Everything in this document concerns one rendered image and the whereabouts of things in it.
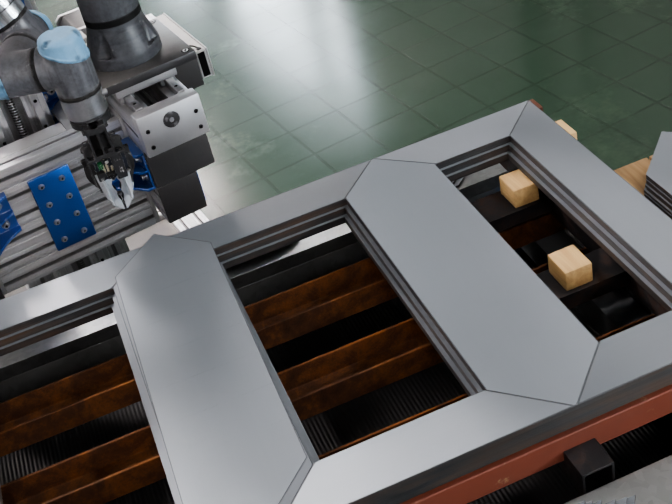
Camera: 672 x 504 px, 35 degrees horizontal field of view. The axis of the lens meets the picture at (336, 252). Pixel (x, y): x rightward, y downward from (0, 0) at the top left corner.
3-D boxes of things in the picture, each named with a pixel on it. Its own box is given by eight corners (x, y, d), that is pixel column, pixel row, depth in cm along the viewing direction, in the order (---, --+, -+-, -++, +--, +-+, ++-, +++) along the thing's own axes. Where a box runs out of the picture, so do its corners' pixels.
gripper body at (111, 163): (95, 191, 187) (71, 133, 180) (87, 169, 193) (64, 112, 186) (137, 176, 188) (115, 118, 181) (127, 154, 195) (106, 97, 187)
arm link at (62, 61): (35, 28, 178) (84, 18, 178) (58, 85, 185) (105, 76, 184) (25, 50, 172) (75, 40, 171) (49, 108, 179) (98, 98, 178)
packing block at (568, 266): (593, 280, 175) (592, 262, 173) (566, 292, 174) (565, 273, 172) (574, 261, 180) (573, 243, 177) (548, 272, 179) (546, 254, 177)
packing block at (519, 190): (539, 199, 195) (538, 181, 193) (515, 209, 194) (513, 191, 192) (524, 184, 200) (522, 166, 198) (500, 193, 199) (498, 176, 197)
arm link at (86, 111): (55, 90, 184) (100, 74, 185) (65, 113, 187) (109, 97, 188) (62, 108, 178) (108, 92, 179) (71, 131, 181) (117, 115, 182)
